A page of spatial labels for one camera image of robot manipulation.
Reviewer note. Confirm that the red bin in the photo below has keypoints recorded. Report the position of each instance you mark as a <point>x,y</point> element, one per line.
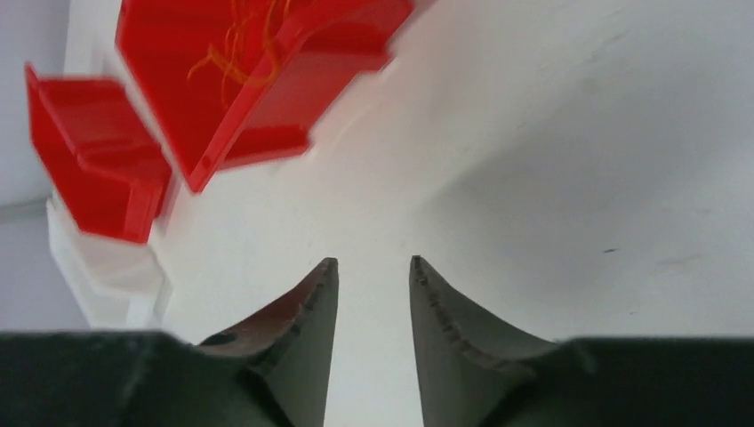
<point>108,170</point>
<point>235,83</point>

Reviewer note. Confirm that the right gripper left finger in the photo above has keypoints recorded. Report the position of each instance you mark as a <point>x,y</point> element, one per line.
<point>286,351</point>

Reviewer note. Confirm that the clear plastic bin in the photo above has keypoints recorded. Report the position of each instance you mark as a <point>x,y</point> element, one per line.
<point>116,285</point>

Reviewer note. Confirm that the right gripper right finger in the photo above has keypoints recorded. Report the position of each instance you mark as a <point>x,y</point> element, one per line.
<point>469,362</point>

